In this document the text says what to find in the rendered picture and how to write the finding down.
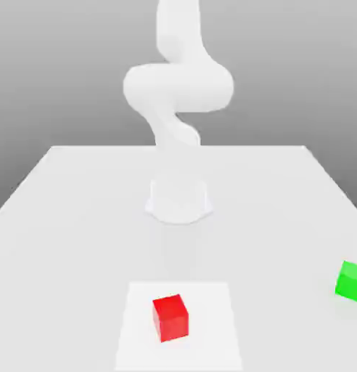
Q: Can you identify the small green cube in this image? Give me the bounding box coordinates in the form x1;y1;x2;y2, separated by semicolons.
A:
334;260;357;304

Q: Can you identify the small red cube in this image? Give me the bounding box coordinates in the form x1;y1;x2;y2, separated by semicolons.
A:
152;293;190;344

